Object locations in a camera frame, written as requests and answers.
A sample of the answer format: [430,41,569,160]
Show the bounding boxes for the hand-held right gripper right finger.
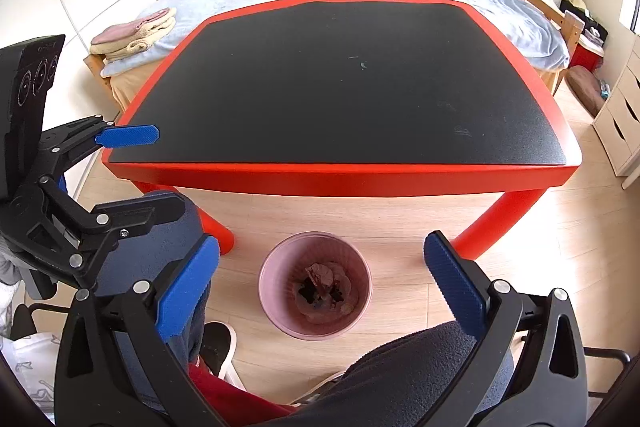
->
[422,230,591,427]

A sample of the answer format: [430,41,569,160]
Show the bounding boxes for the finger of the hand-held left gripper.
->
[37,176,187,279]
[39,116,161,168]

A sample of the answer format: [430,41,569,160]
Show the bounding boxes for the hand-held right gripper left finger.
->
[52,236,227,427]

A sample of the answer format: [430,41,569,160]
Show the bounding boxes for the pink plastic waste bin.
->
[258,231,374,342]

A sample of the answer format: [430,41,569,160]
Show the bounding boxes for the person's left forearm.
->
[0,252,24,333]

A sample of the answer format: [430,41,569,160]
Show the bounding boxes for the person's left leg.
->
[92,189,221,415]

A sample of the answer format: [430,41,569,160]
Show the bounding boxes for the person's leg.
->
[92,189,221,415]
[294,321,516,427]

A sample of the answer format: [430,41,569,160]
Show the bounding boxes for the black shoe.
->
[199,320,239,378]

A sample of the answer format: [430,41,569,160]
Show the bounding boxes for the folded cream towels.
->
[89,7,177,60]

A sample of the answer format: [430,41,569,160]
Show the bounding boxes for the person's right leg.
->
[294,321,516,427]

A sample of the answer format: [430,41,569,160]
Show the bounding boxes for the folded pink cloth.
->
[90,6,171,43]

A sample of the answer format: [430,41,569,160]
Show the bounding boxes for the red cloth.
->
[187,359,296,427]

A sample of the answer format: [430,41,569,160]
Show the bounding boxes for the crumpled brown paper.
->
[294,260,357,314]

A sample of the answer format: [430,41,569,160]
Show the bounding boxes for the black office chair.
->
[10,301,635,401]

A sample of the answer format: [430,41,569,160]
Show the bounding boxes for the white printed cloth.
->
[0,334,61,421]

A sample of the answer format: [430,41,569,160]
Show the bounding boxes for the red table with black top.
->
[101,0,584,261]

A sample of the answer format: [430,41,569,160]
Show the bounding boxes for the white drawer cabinet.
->
[592,51,640,190]

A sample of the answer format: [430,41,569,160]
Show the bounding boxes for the brown cushion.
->
[564,65,606,117]

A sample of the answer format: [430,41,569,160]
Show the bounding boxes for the red storage box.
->
[567,41,604,73]

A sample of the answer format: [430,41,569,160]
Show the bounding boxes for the pile of bags and hats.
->
[559,0,609,46]

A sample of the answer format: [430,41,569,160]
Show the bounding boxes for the wooden bed frame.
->
[82,0,586,113]

